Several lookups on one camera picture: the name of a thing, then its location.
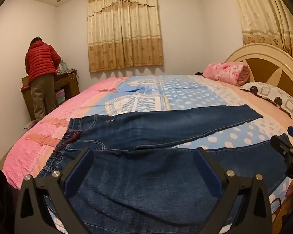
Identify white pillow with dark dots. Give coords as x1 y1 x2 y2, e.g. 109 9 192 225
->
240 82 293 121

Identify pastel stacked boxes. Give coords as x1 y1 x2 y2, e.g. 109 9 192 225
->
55 89 65 103

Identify blue denim jeans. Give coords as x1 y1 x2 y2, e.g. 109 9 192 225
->
37 104 293 234

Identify pink floral folded blanket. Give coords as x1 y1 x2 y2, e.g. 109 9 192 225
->
202 62 250 86

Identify dark cloth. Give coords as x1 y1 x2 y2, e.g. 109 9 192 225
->
0 164 20 234

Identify white flat object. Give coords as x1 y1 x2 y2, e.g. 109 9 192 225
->
23 120 38 130

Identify pink and blue printed blanket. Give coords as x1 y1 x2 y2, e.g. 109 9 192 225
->
2 74 293 216

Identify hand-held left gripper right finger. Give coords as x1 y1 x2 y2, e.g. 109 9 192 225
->
194 147 273 234

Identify brown wooden cabinet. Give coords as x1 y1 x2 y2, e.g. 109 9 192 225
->
21 70 80 121

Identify beige patterned window curtain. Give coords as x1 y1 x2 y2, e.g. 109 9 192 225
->
87 0 164 73
228 0 293 66

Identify cream wooden bed headboard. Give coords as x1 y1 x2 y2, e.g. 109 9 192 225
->
224 43 293 117

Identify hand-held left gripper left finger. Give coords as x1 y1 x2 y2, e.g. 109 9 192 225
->
15 147 95 234

